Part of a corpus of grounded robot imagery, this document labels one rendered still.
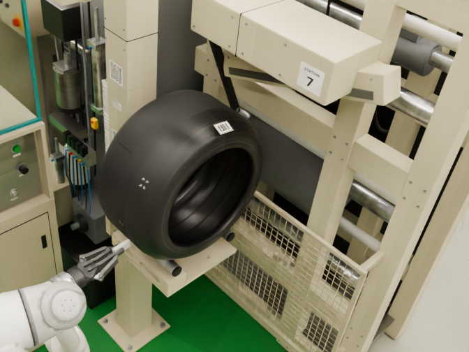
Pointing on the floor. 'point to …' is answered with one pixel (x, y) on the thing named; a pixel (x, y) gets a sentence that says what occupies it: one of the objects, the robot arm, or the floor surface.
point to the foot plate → (128, 343)
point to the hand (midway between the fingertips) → (121, 246)
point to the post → (137, 54)
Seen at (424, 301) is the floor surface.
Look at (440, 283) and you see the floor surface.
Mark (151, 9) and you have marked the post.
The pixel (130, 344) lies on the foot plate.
